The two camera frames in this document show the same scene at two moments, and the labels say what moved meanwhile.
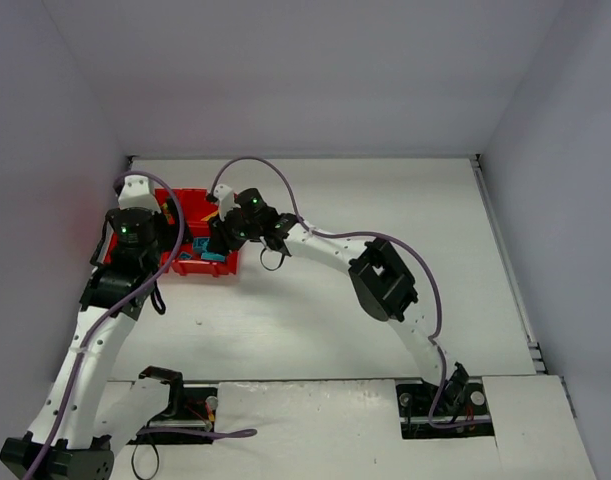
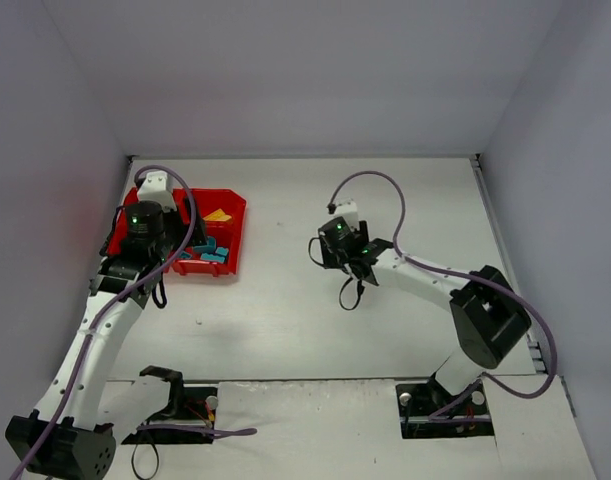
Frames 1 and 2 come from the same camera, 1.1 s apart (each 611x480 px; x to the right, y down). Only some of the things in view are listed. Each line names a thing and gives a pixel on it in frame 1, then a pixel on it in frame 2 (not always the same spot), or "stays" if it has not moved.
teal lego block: x=208 y=256 stays
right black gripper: x=220 y=236 → x=328 y=252
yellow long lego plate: x=210 y=216 stays
